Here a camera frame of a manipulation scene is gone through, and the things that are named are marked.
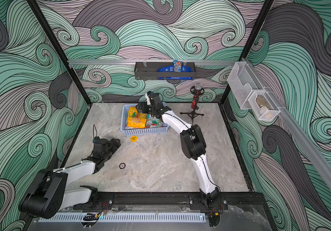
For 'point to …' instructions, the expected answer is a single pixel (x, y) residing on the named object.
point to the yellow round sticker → (133, 138)
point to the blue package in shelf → (170, 69)
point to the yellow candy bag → (135, 119)
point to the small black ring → (122, 165)
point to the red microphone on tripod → (197, 90)
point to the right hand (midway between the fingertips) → (142, 106)
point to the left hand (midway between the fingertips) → (117, 141)
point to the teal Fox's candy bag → (152, 122)
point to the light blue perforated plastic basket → (128, 132)
